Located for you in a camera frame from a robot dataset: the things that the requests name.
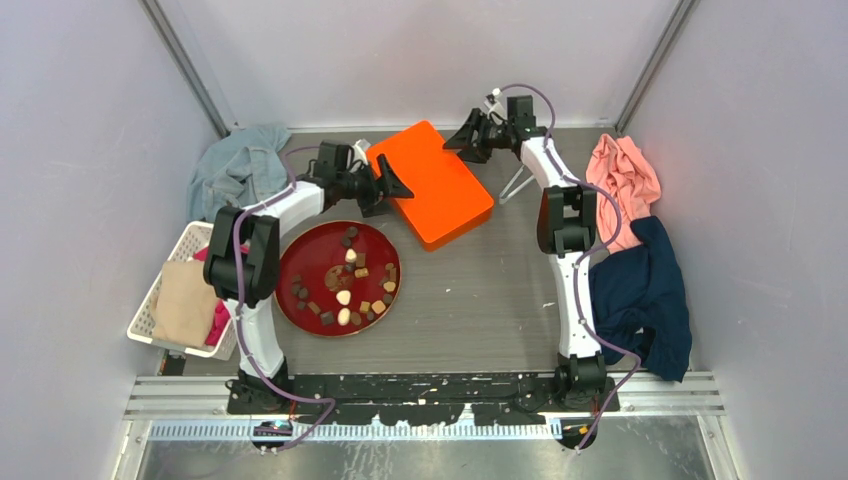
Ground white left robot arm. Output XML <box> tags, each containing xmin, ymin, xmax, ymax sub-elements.
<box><xmin>203</xmin><ymin>141</ymin><xmax>414</xmax><ymax>413</ymax></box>

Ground white plastic basket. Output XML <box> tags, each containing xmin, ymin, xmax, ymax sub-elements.
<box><xmin>126</xmin><ymin>222</ymin><xmax>236</xmax><ymax>360</ymax></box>

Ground white oval chocolate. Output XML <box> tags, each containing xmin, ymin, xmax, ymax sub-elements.
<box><xmin>337</xmin><ymin>307</ymin><xmax>351</xmax><ymax>326</ymax></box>

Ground pink cloth in basket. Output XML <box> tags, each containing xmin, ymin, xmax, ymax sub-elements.
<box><xmin>192</xmin><ymin>247</ymin><xmax>230</xmax><ymax>347</ymax></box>

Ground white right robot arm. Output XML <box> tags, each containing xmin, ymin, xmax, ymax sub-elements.
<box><xmin>443</xmin><ymin>89</ymin><xmax>607</xmax><ymax>411</ymax></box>

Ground white rounded chocolate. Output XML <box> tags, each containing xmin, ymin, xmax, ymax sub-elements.
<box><xmin>336</xmin><ymin>290</ymin><xmax>352</xmax><ymax>306</ymax></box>

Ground navy blue cloth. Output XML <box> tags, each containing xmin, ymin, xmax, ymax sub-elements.
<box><xmin>589</xmin><ymin>216</ymin><xmax>693</xmax><ymax>382</ymax></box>

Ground caramel rounded square chocolate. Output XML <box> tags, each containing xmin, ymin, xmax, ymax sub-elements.
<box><xmin>371</xmin><ymin>300</ymin><xmax>387</xmax><ymax>315</ymax></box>

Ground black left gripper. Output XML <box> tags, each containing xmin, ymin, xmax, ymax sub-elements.
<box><xmin>337</xmin><ymin>155</ymin><xmax>413</xmax><ymax>217</ymax></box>

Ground round red plate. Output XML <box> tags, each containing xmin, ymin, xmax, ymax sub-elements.
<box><xmin>274</xmin><ymin>221</ymin><xmax>401</xmax><ymax>338</ymax></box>

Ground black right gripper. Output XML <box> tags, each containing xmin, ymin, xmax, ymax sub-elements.
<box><xmin>444</xmin><ymin>109</ymin><xmax>514</xmax><ymax>165</ymax></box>

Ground light blue denim cloth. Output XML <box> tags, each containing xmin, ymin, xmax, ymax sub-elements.
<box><xmin>186</xmin><ymin>124</ymin><xmax>291</xmax><ymax>222</ymax></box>

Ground metal tweezers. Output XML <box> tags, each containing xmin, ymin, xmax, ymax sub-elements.
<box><xmin>498</xmin><ymin>166</ymin><xmax>535</xmax><ymax>205</ymax></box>

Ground dark square pyramid chocolate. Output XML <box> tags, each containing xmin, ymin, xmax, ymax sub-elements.
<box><xmin>319</xmin><ymin>312</ymin><xmax>336</xmax><ymax>326</ymax></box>

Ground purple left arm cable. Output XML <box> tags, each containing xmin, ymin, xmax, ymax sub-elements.
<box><xmin>230</xmin><ymin>145</ymin><xmax>338</xmax><ymax>454</ymax></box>

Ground beige cloth in basket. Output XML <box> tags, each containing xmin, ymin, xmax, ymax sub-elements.
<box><xmin>152</xmin><ymin>260</ymin><xmax>218</xmax><ymax>348</ymax></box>

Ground orange box lid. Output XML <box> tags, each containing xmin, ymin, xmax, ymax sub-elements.
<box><xmin>365</xmin><ymin>120</ymin><xmax>496</xmax><ymax>245</ymax></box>

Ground salmon pink cloth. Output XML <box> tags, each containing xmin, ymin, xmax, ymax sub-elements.
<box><xmin>585</xmin><ymin>134</ymin><xmax>662</xmax><ymax>253</ymax></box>

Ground orange chocolate box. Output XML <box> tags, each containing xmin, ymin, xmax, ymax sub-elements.
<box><xmin>392</xmin><ymin>191</ymin><xmax>494</xmax><ymax>252</ymax></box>

